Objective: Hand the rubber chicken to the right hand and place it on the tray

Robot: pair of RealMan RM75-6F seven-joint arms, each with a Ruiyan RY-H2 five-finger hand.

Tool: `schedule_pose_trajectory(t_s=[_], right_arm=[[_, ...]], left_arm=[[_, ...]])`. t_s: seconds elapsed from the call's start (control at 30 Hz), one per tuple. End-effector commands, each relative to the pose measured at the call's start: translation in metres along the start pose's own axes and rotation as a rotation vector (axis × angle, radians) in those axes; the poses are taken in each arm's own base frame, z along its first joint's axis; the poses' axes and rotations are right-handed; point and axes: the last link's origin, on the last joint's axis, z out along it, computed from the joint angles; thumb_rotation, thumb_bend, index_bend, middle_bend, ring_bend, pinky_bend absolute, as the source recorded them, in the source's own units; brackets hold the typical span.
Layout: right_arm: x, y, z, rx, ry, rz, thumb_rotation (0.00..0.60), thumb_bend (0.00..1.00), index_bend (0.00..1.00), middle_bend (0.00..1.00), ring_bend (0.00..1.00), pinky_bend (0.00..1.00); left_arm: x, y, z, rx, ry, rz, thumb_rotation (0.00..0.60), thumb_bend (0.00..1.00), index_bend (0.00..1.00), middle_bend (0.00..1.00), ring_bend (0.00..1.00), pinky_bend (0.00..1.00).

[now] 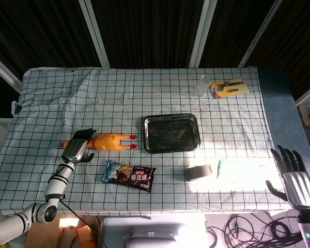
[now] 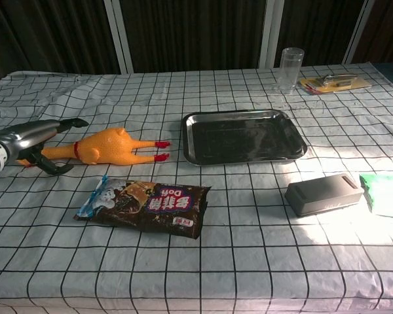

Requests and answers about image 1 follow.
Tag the yellow rubber chicken toy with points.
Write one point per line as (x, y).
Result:
(111, 142)

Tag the grey rectangular box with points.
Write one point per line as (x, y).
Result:
(198, 172)

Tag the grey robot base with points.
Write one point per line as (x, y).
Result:
(152, 231)

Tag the white shoe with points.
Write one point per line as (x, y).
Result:
(309, 109)

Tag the checkered white tablecloth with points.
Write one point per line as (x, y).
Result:
(134, 108)

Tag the yellow carded tool pack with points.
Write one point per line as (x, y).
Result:
(229, 88)

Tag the black metal tray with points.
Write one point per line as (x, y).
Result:
(171, 133)

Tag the clear plastic cup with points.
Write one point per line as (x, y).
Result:
(202, 86)

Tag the orange box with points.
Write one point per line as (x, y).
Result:
(85, 236)

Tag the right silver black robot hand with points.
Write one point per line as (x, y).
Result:
(297, 180)

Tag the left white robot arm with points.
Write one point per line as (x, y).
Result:
(28, 204)

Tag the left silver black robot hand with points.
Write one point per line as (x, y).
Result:
(74, 149)

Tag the brown snack bag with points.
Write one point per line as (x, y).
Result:
(130, 177)

